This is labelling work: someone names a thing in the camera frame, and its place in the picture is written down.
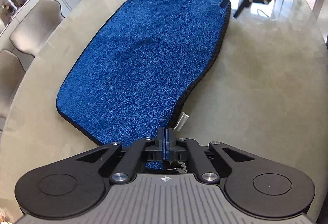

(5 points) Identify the glass display case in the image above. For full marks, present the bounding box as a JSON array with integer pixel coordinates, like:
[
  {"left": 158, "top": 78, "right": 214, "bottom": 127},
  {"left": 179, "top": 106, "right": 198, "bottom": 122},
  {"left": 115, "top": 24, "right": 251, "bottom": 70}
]
[{"left": 6, "top": 0, "right": 19, "bottom": 14}]

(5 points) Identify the blue and grey towel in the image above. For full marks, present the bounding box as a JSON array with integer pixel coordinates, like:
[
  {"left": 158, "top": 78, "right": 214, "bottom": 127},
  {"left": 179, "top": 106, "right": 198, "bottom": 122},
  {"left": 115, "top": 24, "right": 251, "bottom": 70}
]
[{"left": 56, "top": 0, "right": 232, "bottom": 170}]

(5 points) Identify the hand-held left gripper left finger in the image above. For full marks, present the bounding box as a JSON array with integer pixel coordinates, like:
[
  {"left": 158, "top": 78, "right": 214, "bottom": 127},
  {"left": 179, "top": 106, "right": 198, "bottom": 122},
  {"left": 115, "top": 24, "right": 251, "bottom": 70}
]
[{"left": 75, "top": 128, "right": 166, "bottom": 184}]

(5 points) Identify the grey dining chair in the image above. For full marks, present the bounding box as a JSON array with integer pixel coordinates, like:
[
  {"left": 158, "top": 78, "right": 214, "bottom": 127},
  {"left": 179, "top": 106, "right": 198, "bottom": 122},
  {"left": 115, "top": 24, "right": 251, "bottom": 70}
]
[
  {"left": 0, "top": 49, "right": 26, "bottom": 120},
  {"left": 10, "top": 0, "right": 64, "bottom": 57}
]

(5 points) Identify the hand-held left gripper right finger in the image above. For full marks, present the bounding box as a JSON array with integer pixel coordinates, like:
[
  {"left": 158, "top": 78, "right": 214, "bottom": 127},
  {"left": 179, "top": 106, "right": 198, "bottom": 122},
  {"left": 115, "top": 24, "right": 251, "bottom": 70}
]
[{"left": 166, "top": 128, "right": 255, "bottom": 184}]

